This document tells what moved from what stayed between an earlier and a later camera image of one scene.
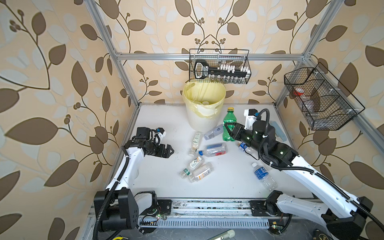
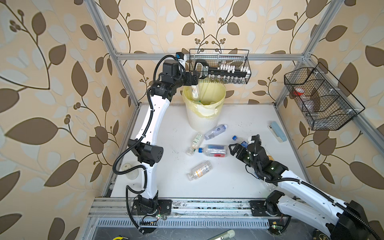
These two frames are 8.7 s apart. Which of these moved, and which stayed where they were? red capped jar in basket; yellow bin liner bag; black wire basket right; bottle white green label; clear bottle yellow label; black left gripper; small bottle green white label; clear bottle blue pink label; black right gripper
Moved: black left gripper; bottle white green label; black right gripper
Stayed: small bottle green white label; clear bottle blue pink label; clear bottle yellow label; yellow bin liner bag; red capped jar in basket; black wire basket right
